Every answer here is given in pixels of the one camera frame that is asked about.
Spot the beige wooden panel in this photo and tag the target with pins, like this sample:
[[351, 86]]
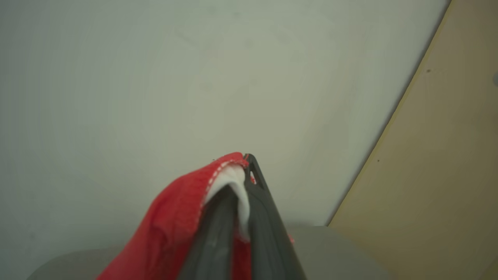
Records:
[[435, 163]]

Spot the dark pointed right gripper left finger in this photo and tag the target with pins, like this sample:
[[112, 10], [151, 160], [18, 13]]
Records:
[[214, 237]]

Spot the red and white jersey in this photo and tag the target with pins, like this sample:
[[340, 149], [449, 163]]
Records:
[[171, 229]]

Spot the dark pointed right gripper right finger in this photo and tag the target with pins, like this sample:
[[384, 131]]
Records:
[[268, 233]]

